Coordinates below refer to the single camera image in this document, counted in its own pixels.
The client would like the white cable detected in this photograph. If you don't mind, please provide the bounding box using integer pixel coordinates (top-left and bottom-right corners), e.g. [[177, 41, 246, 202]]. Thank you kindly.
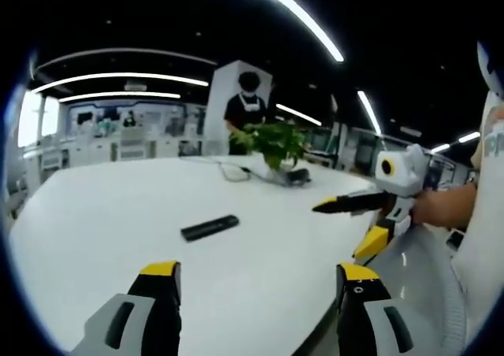
[[179, 155, 276, 183]]

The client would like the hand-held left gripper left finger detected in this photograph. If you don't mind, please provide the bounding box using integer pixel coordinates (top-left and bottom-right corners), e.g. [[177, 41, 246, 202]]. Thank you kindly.
[[69, 260, 183, 356]]

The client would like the black remote control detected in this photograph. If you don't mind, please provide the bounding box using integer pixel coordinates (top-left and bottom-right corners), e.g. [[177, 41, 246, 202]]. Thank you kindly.
[[180, 214, 240, 244]]

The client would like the person's right hand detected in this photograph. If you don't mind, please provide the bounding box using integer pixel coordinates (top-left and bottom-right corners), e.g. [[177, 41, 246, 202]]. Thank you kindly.
[[409, 189, 448, 228]]

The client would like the white office chair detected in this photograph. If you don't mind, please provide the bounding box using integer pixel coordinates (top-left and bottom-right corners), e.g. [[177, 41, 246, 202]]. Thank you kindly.
[[117, 127, 149, 161]]

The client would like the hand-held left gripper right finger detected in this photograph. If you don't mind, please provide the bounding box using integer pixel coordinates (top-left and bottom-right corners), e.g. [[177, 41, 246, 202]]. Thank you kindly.
[[335, 261, 429, 356]]

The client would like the dark object beside plant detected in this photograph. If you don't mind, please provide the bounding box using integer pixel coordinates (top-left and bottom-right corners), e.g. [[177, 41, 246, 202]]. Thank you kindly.
[[283, 168, 312, 186]]

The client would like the green potted plant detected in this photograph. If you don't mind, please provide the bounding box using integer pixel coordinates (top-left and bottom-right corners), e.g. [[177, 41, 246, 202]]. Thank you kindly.
[[229, 122, 312, 176]]

